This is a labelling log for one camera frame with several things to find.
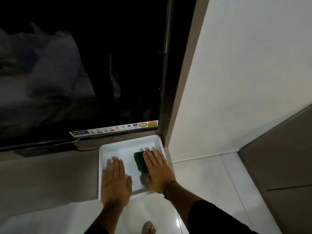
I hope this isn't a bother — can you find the black television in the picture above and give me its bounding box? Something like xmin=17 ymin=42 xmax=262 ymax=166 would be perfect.
xmin=0 ymin=0 xmax=172 ymax=159

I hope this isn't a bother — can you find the grey stone ledge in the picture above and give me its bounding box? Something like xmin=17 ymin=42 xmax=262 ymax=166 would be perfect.
xmin=0 ymin=130 xmax=176 ymax=220

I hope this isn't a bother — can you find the person's left forearm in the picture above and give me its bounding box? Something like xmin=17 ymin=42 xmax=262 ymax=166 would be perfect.
xmin=87 ymin=203 xmax=128 ymax=234

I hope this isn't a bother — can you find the white sticker strip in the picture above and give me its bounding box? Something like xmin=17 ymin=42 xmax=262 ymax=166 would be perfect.
xmin=69 ymin=120 xmax=159 ymax=138

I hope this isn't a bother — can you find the thin wrist band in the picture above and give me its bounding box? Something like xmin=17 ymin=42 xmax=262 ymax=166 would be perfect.
xmin=163 ymin=181 xmax=178 ymax=200

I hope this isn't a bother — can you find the person's left hand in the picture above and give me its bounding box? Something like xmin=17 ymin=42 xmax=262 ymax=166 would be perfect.
xmin=101 ymin=157 xmax=133 ymax=208

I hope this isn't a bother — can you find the grey cabinet panel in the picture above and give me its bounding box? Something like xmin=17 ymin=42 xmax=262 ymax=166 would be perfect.
xmin=238 ymin=103 xmax=312 ymax=234

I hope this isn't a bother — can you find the person's right hand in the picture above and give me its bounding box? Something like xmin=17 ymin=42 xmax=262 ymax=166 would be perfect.
xmin=142 ymin=147 xmax=176 ymax=194

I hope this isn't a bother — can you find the white plastic tray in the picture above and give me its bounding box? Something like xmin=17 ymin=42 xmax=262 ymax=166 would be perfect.
xmin=98 ymin=135 xmax=175 ymax=204

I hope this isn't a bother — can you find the person's black left sleeve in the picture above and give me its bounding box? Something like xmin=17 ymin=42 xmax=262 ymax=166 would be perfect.
xmin=84 ymin=226 xmax=110 ymax=234

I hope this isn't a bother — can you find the green scrub pad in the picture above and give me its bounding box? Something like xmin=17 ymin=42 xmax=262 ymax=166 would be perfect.
xmin=133 ymin=150 xmax=154 ymax=174

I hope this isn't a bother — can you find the person's foot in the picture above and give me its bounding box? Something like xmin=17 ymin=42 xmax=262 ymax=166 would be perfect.
xmin=142 ymin=221 xmax=157 ymax=234

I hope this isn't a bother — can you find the person's black sleeve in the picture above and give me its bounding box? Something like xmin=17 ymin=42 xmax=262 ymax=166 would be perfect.
xmin=84 ymin=226 xmax=110 ymax=234
xmin=187 ymin=200 xmax=259 ymax=234

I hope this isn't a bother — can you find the person's right forearm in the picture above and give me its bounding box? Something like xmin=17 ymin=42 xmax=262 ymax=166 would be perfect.
xmin=163 ymin=180 xmax=206 ymax=226

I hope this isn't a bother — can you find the person's black right sleeve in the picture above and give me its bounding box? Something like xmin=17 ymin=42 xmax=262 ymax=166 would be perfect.
xmin=187 ymin=200 xmax=259 ymax=234

